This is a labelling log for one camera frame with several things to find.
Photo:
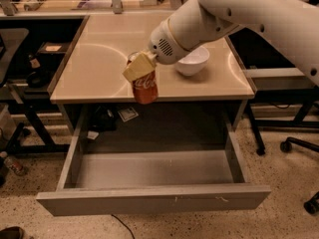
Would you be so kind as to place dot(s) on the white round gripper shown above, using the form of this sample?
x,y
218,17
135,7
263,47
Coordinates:
x,y
161,45

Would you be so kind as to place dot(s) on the red coke can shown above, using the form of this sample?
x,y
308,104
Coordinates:
x,y
145,89

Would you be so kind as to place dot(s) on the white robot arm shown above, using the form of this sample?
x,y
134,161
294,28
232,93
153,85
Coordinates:
x,y
290,26

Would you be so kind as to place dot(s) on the grey cabinet with beige top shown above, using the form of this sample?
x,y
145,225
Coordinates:
x,y
94,71

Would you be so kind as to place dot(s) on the grey open top drawer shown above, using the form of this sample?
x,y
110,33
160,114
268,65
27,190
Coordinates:
x,y
150,167

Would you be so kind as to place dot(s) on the white bowl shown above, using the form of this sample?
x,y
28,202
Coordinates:
x,y
193,63

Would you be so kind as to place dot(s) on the white paper label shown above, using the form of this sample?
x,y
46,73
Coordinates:
x,y
127,114

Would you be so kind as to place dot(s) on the black table leg right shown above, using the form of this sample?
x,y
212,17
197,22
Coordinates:
x,y
259,141

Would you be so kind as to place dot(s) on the plastic bottle on floor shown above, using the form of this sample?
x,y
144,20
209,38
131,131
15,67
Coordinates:
x,y
13,164

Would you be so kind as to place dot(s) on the dark shoe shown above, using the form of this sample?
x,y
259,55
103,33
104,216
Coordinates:
x,y
12,233

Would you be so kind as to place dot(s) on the black desk frame left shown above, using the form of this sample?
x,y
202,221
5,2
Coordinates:
x,y
29,104

